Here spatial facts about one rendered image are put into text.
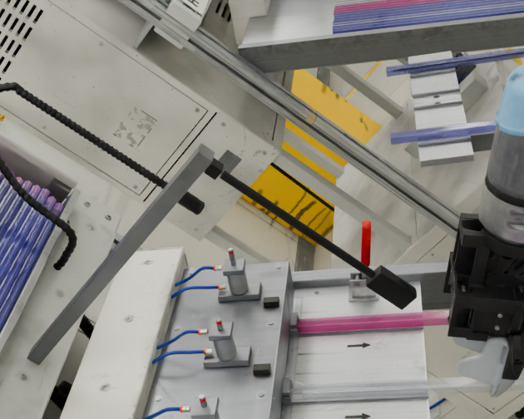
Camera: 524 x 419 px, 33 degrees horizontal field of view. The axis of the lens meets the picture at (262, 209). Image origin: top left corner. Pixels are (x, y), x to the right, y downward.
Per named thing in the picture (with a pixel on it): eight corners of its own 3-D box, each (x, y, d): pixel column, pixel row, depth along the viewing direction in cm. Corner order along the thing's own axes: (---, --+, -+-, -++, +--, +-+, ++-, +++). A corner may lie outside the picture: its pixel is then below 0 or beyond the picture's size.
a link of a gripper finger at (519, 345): (495, 357, 91) (510, 289, 87) (512, 358, 91) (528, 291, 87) (501, 388, 87) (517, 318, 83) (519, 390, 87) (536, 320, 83)
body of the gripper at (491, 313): (442, 293, 93) (459, 198, 86) (525, 301, 92) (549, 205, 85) (447, 343, 86) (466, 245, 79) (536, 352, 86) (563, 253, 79)
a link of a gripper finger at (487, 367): (448, 390, 94) (461, 321, 89) (505, 395, 93) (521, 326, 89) (451, 411, 91) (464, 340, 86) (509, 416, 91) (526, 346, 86)
